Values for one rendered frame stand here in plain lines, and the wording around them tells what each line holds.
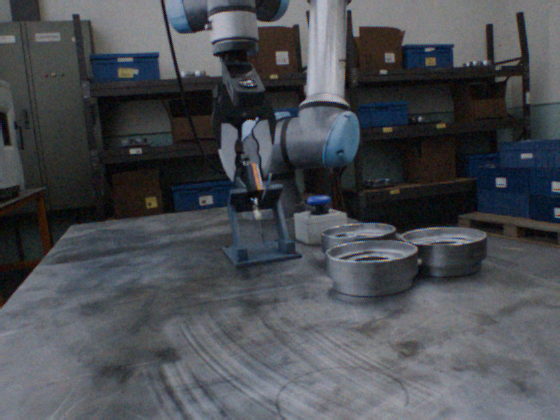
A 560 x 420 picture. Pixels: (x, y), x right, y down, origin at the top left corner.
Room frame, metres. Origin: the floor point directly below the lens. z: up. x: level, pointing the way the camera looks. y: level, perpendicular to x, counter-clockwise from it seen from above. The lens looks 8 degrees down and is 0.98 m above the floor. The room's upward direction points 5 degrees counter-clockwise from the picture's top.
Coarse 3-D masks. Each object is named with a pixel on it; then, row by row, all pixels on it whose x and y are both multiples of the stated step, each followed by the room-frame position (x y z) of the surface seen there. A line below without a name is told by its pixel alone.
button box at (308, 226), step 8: (296, 216) 0.86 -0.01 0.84; (304, 216) 0.83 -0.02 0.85; (312, 216) 0.82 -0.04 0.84; (320, 216) 0.81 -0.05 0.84; (328, 216) 0.81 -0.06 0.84; (336, 216) 0.82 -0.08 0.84; (344, 216) 0.82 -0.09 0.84; (296, 224) 0.86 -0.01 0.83; (304, 224) 0.82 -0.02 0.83; (312, 224) 0.81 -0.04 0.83; (320, 224) 0.81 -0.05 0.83; (328, 224) 0.81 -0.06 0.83; (336, 224) 0.82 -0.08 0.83; (344, 224) 0.82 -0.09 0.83; (296, 232) 0.86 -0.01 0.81; (304, 232) 0.82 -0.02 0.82; (312, 232) 0.80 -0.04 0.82; (320, 232) 0.81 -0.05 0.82; (304, 240) 0.82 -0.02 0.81; (312, 240) 0.80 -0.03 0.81; (320, 240) 0.81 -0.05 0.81
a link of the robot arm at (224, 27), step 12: (228, 12) 0.78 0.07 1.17; (240, 12) 0.78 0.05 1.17; (216, 24) 0.79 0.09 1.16; (228, 24) 0.78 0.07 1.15; (240, 24) 0.78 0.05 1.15; (252, 24) 0.79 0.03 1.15; (216, 36) 0.79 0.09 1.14; (228, 36) 0.78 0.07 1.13; (240, 36) 0.78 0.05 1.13; (252, 36) 0.79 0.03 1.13
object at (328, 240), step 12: (336, 228) 0.73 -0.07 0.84; (348, 228) 0.74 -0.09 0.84; (360, 228) 0.74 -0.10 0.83; (372, 228) 0.73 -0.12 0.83; (384, 228) 0.72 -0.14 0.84; (324, 240) 0.67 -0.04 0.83; (336, 240) 0.65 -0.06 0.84; (348, 240) 0.64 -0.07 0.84; (360, 240) 0.64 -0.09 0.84; (396, 240) 0.68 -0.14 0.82; (324, 252) 0.67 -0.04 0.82
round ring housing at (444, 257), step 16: (400, 240) 0.61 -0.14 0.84; (416, 240) 0.65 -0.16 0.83; (432, 240) 0.64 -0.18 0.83; (448, 240) 0.63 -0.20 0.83; (480, 240) 0.57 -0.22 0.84; (432, 256) 0.57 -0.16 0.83; (448, 256) 0.56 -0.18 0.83; (464, 256) 0.56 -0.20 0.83; (480, 256) 0.57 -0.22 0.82; (432, 272) 0.57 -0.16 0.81; (448, 272) 0.57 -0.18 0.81; (464, 272) 0.57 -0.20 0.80
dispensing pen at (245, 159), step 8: (240, 160) 0.82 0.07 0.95; (248, 160) 0.82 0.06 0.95; (248, 168) 0.78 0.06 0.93; (240, 176) 0.80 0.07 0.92; (248, 176) 0.77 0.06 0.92; (248, 184) 0.76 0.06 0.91; (256, 184) 0.77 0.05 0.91; (248, 192) 0.76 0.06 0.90; (256, 192) 0.77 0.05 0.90; (248, 200) 0.78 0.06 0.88; (256, 200) 0.77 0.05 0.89; (256, 208) 0.76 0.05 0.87; (256, 216) 0.75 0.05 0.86
